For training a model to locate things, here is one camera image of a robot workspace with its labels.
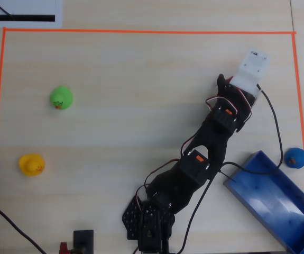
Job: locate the blue rubber duck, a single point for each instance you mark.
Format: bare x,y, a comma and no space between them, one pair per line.
295,158

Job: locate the green rubber duck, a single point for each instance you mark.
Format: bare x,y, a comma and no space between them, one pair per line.
61,97

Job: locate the yellow rubber duck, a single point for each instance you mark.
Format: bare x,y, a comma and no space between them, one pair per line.
32,164

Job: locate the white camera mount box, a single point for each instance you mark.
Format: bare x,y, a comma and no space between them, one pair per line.
254,64

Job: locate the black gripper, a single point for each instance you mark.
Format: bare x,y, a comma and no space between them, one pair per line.
229,92

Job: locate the white paper with black bar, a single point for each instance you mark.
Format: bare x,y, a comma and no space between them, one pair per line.
22,10

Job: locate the red clamp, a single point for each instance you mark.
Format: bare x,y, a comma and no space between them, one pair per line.
64,248

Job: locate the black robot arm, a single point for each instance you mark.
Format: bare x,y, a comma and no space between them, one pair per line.
212,143

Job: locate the blue plastic box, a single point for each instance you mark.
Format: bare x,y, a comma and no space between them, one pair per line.
276,206

